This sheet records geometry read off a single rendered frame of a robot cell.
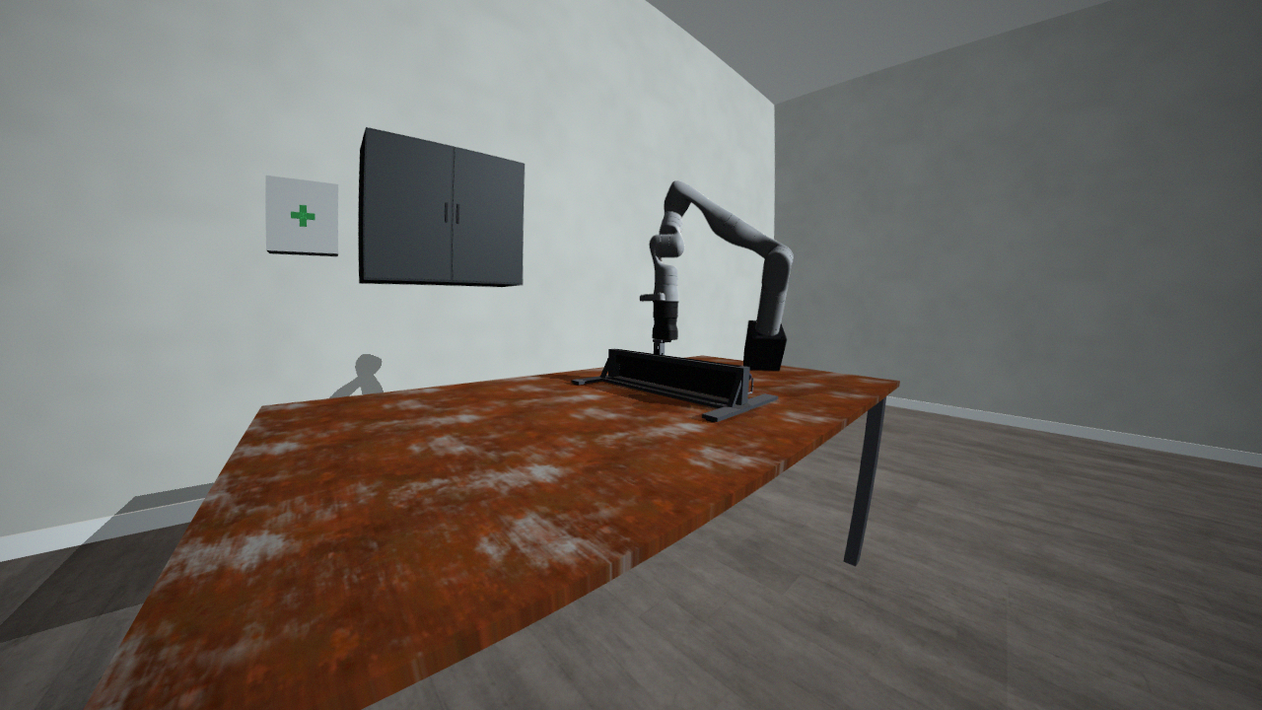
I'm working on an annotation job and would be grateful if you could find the black patch panel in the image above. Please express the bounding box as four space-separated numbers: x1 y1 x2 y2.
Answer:
572 349 779 422

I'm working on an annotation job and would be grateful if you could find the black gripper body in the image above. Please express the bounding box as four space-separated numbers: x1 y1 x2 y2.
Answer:
640 284 679 340

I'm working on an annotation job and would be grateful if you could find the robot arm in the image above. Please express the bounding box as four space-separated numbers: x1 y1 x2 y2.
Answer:
650 180 794 335

